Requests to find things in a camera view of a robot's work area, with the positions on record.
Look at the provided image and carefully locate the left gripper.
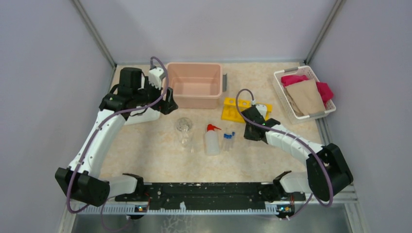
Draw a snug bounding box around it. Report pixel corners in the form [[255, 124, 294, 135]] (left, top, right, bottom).
[[133, 76, 178, 114]]

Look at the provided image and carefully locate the blue capped tube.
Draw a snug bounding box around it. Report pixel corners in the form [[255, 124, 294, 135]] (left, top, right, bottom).
[[227, 134, 231, 151], [230, 132, 236, 149], [222, 133, 228, 151]]

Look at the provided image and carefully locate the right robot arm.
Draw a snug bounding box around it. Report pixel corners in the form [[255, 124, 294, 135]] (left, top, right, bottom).
[[241, 105, 354, 202]]

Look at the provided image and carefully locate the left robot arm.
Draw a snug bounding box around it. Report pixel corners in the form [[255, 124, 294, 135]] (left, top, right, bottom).
[[55, 67, 178, 207]]

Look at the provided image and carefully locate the white bin lid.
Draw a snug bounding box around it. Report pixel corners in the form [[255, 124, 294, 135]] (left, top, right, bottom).
[[124, 108, 161, 125]]

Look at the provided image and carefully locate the yellow test tube rack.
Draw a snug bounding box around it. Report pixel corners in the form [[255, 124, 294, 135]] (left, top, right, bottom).
[[221, 98, 273, 123]]

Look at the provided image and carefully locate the pink plastic bin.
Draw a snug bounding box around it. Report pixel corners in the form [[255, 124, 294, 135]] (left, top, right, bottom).
[[166, 62, 224, 109]]

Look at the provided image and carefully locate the white wash bottle red cap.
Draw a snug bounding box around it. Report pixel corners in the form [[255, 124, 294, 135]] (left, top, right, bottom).
[[205, 124, 221, 155]]

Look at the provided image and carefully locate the white perforated basket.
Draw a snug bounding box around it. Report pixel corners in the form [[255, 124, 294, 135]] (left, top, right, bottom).
[[273, 66, 336, 124]]

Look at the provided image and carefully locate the beige cloth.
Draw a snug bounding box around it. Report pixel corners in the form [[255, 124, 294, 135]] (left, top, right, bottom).
[[285, 79, 326, 117]]

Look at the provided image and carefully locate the red cloth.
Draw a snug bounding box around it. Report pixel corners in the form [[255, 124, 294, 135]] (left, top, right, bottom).
[[281, 75, 334, 105]]

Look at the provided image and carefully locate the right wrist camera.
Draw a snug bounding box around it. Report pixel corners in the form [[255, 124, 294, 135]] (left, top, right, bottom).
[[255, 103, 268, 118]]

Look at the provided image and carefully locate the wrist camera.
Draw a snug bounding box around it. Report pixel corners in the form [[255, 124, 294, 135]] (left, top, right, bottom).
[[255, 103, 268, 118], [148, 67, 166, 90]]

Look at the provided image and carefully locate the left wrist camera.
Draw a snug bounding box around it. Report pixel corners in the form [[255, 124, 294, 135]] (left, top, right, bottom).
[[148, 67, 166, 90]]

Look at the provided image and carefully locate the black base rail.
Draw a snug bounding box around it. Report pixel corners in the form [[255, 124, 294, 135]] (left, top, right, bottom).
[[115, 182, 306, 211]]

